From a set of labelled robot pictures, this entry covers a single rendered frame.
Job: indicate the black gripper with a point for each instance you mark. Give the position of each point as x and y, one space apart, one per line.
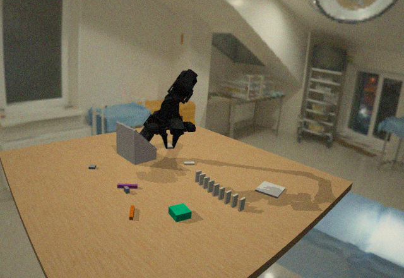
154 128

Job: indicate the green block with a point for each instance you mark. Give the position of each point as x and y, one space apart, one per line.
180 212

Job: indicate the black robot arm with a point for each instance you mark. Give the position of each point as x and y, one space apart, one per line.
182 88

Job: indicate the purple rectangular block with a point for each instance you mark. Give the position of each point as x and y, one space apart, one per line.
121 185

